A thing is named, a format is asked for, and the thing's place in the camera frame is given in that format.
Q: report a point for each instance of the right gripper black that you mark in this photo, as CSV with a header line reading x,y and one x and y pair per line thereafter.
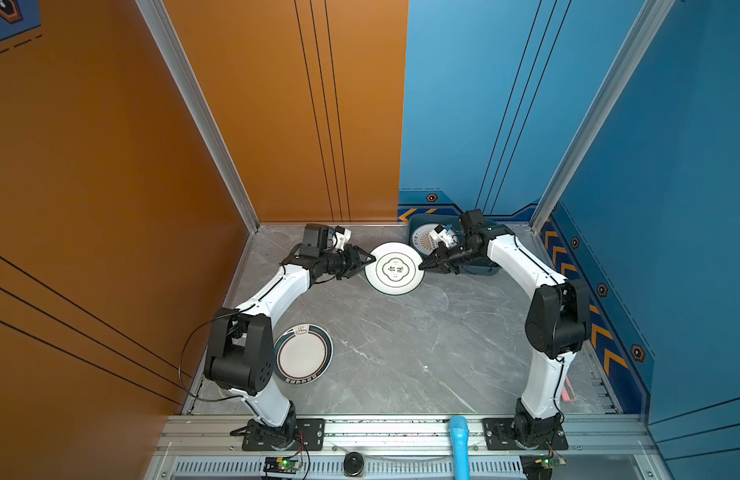
x,y
443,263

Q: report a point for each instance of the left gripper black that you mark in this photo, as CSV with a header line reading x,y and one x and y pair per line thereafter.
x,y
353,261

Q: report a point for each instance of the sunburst plate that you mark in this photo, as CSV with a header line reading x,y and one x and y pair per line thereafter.
x,y
422,240

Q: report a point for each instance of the large white flower plate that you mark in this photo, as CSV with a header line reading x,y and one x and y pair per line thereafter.
x,y
395,270

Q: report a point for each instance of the white plate dark rim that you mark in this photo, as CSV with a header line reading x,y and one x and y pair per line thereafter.
x,y
303,353

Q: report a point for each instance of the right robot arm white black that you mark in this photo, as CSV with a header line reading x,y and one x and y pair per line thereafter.
x,y
557,324

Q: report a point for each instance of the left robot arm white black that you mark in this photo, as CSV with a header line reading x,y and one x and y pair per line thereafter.
x,y
240,356

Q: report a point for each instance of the teal plastic bin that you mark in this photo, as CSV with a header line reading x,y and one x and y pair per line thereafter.
x,y
478,267

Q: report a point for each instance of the pink flat tool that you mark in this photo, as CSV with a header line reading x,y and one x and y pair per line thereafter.
x,y
568,393

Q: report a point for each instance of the black round knob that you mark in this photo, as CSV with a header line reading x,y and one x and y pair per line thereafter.
x,y
353,464

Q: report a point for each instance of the left circuit board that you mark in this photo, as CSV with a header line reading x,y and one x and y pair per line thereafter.
x,y
281,468

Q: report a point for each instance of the circuit board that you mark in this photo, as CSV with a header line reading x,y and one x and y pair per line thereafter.
x,y
281,468
551,461

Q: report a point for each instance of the right circuit board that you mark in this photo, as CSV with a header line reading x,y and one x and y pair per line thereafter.
x,y
551,461

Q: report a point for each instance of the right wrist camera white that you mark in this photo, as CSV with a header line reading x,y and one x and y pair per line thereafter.
x,y
443,235

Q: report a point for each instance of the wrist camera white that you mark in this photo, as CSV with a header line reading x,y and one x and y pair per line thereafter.
x,y
339,237
443,235

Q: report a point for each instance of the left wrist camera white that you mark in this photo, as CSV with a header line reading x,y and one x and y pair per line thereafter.
x,y
339,237

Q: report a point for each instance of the blue cylinder handle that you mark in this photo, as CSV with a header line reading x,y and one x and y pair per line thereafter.
x,y
459,435

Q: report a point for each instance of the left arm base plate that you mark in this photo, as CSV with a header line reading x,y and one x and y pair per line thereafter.
x,y
308,432

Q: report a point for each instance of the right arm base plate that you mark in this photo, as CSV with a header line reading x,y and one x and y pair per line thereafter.
x,y
500,434

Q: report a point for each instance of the aluminium front rail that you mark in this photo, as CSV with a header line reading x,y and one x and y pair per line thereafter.
x,y
407,447

